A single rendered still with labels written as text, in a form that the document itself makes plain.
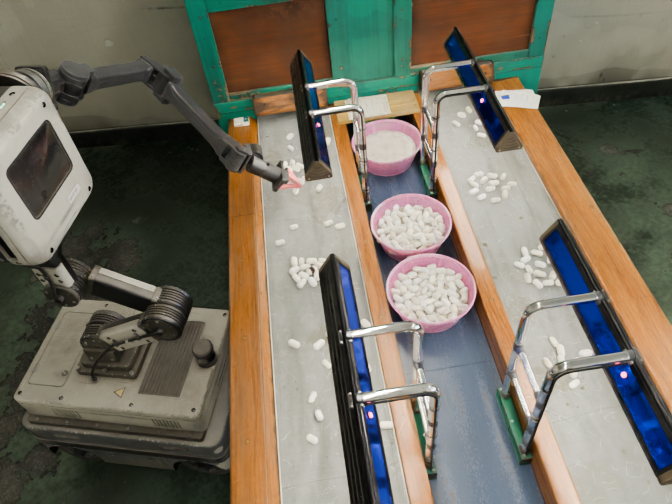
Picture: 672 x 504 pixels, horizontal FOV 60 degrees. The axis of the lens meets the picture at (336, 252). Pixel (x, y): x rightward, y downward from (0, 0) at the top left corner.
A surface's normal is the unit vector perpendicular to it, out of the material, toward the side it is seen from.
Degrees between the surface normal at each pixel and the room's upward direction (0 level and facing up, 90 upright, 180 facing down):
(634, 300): 0
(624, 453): 0
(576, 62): 90
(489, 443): 0
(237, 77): 90
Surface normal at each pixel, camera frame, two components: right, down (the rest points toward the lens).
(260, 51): 0.13, 0.74
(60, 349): -0.08, -0.66
